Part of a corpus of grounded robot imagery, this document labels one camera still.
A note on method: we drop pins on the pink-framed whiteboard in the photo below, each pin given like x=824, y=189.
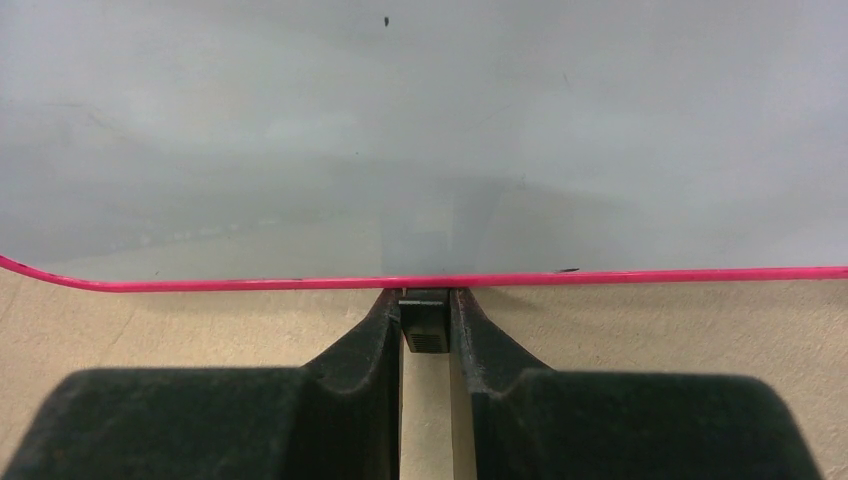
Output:
x=240, y=145

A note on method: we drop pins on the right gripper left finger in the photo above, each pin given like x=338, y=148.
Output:
x=335, y=417

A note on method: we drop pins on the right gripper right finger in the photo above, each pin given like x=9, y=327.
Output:
x=515, y=417

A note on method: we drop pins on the left black whiteboard foot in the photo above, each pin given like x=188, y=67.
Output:
x=425, y=319

